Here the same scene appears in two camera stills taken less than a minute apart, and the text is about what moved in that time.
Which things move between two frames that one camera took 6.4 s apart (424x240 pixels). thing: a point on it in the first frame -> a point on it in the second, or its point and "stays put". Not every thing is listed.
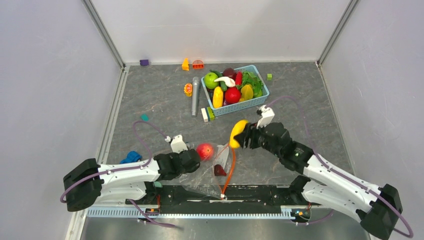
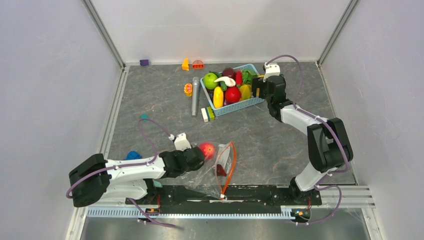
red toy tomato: x=232 y=95 stays put
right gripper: x=250 y=131 -> x=258 y=83
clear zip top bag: x=212 y=176 stays put
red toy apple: x=205 y=151 stays put
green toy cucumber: x=219 y=75 stays put
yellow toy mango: x=237 y=129 -> x=257 y=89
